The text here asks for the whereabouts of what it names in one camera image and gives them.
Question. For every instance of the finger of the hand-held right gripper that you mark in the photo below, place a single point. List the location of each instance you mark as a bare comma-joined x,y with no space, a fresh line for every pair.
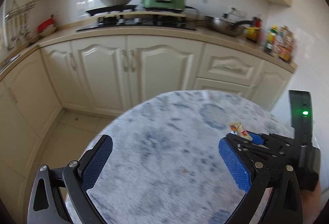
257,139
241,143

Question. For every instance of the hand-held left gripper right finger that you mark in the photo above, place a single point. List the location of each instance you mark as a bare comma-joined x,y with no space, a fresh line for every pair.
235,162

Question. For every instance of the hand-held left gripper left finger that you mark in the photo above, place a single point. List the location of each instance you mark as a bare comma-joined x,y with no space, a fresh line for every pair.
97,159

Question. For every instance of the small yellow red wrapper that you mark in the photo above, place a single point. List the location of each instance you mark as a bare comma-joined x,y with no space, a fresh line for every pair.
239,129

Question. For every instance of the blue white table cloth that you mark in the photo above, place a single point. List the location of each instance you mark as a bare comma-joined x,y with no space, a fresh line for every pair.
159,152

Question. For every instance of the red label sauce bottle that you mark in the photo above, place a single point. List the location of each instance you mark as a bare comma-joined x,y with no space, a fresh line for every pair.
280,43

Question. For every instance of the green label sauce bottle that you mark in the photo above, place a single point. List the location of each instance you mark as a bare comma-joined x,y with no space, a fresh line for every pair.
271,40

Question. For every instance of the beige stone countertop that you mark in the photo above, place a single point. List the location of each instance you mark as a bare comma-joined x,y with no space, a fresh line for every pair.
218,41

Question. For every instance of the large dark soy sauce bottle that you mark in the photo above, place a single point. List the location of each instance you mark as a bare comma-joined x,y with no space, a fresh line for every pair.
254,31

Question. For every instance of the stainless steel wok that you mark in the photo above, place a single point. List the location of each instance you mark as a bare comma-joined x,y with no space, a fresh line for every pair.
221,26

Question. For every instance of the stainless steel sink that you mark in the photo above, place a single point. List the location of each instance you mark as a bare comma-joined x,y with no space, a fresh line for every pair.
9,62

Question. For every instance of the white bowl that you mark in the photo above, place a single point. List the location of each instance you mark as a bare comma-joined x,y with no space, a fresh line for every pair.
48,32

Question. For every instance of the black glass gas hob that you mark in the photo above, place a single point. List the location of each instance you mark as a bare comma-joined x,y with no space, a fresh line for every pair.
144,26

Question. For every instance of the red bowl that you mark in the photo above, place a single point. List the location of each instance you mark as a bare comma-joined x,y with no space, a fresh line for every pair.
46,25

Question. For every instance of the black induction cooker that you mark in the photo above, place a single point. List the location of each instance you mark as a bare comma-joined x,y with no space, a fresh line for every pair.
102,10

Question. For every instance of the row of hanging metal utensils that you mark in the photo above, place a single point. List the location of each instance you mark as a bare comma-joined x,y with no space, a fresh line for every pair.
18,31

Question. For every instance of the light wooden board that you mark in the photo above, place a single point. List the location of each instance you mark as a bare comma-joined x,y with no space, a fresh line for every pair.
144,13

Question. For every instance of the metal mixing bowl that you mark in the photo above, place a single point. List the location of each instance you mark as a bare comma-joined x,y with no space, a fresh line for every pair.
117,1

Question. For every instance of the green electric cooker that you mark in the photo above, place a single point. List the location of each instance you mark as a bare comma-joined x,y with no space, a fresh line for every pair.
163,0

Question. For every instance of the white double wall socket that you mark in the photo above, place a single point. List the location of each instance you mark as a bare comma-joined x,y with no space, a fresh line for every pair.
237,12

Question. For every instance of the metal wall utensil rack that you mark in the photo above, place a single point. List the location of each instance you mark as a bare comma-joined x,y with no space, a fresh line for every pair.
20,9

